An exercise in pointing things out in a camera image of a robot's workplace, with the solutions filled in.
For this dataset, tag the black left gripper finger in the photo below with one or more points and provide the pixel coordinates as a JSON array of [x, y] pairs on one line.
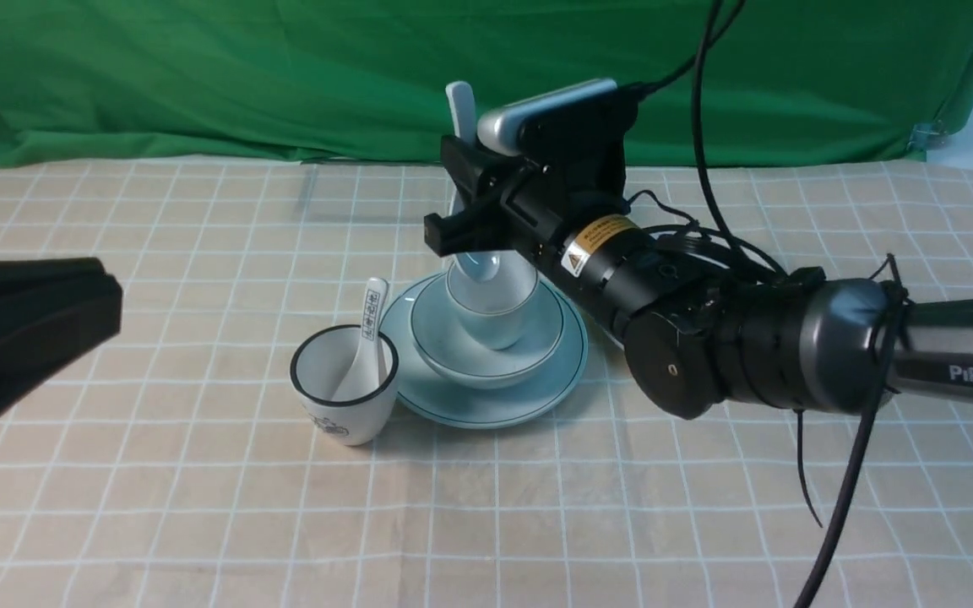
[[52, 312]]

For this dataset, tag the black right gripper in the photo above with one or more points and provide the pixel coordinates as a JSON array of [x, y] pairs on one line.
[[573, 165]]

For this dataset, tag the plain white ceramic spoon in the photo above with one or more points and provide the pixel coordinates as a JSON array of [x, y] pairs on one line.
[[475, 266]]

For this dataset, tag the light blue ceramic cup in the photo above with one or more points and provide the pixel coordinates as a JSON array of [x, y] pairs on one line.
[[491, 294]]

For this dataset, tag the large light blue bowl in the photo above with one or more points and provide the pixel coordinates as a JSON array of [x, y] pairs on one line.
[[487, 351]]

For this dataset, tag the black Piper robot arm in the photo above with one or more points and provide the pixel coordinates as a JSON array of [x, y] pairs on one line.
[[698, 320]]

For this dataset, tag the light blue plate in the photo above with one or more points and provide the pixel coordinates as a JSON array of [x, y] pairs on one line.
[[427, 393]]

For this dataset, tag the beige checkered tablecloth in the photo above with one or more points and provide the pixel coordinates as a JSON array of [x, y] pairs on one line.
[[177, 468]]

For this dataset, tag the white patterned spoon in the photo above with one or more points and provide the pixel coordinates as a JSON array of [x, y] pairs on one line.
[[365, 373]]

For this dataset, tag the black-rimmed white cup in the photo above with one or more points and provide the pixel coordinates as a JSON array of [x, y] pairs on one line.
[[316, 370]]

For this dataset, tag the green backdrop cloth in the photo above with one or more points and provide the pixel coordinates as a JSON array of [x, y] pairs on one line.
[[791, 83]]

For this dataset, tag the metal clamp on backdrop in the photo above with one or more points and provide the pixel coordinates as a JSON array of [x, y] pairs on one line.
[[926, 136]]

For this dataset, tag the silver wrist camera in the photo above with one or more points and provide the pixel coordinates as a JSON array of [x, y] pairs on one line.
[[498, 130]]

